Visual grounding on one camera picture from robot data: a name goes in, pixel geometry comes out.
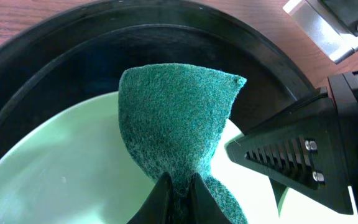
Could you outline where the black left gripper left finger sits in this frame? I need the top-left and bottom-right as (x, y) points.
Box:
(127, 172), (173, 224)

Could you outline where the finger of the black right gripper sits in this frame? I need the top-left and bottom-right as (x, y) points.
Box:
(226, 88), (353, 215)

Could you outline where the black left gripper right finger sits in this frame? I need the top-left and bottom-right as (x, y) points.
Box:
(191, 173), (231, 224)

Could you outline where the green scrubbing sponge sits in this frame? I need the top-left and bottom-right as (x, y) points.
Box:
(118, 63), (247, 223)

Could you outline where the green plate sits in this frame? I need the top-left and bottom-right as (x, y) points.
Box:
(0, 93), (358, 223)

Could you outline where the black round tray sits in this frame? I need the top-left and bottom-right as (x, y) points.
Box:
(0, 1), (313, 159)

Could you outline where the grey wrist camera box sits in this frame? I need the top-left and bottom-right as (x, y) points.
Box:
(283, 0), (358, 64)

